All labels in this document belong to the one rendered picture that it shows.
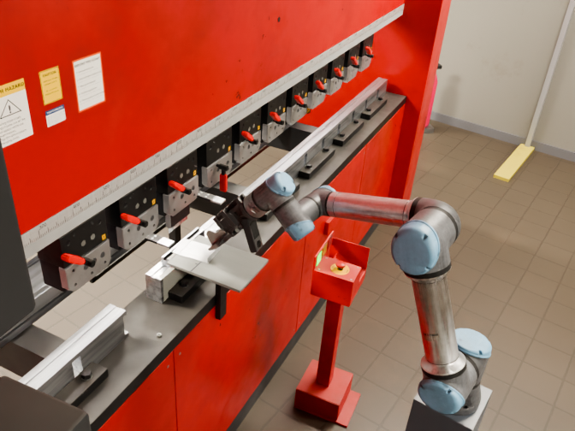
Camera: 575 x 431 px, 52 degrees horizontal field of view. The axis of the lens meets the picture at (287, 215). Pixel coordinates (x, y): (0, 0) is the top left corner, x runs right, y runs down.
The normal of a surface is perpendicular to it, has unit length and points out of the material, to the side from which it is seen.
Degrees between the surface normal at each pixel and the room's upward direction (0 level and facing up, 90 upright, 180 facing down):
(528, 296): 0
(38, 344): 0
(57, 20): 90
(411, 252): 83
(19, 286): 90
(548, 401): 0
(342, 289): 90
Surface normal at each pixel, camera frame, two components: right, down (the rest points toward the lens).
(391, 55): -0.44, 0.45
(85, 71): 0.90, 0.29
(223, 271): 0.07, -0.84
